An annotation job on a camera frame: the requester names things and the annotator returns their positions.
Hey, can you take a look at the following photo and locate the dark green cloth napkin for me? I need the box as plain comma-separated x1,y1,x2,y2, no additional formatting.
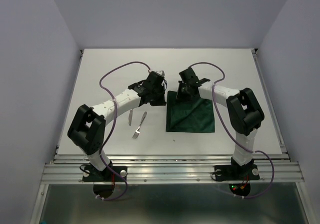
166,91,215,133

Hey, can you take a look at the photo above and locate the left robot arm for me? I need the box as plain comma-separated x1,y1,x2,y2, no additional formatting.
67,71,166,181

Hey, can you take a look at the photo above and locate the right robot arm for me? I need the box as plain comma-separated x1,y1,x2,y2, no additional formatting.
176,67,265,179

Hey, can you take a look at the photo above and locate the silver table knife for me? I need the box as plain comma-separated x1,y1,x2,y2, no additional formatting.
128,109,133,126

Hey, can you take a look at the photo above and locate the silver fork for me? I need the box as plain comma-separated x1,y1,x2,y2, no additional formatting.
132,111,148,139

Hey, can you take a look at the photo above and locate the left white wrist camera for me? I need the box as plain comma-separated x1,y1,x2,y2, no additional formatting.
148,69,165,78

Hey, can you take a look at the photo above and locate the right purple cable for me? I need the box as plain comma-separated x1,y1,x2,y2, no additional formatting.
187,62,277,200

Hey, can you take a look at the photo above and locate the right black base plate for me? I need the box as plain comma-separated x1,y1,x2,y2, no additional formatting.
213,164,260,181

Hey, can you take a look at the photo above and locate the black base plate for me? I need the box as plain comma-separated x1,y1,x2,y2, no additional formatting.
213,164,260,181
79,164,128,182

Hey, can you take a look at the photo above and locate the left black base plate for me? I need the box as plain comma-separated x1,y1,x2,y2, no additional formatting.
79,164,128,182

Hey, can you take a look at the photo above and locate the aluminium frame rail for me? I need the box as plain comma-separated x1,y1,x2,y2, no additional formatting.
30,49,317,223

